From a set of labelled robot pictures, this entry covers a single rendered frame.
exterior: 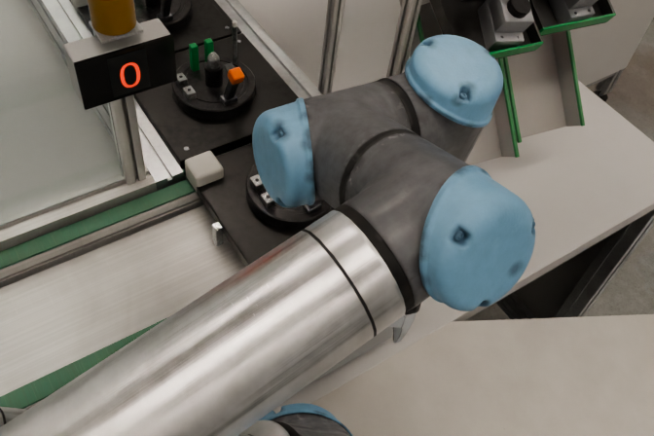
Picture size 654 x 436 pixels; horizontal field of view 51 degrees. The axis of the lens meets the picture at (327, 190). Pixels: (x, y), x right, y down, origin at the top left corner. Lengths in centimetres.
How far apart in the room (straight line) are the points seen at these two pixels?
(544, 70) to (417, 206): 85
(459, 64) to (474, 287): 20
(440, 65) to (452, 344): 62
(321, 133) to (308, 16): 110
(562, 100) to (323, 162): 81
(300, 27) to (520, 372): 85
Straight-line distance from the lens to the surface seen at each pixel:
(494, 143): 113
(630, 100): 307
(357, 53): 147
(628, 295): 239
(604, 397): 111
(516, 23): 95
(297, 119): 48
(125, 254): 105
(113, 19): 82
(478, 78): 53
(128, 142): 102
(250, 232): 99
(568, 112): 123
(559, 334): 113
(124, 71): 87
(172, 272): 102
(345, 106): 49
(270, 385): 37
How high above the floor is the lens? 176
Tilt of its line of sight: 49 degrees down
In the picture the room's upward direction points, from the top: 9 degrees clockwise
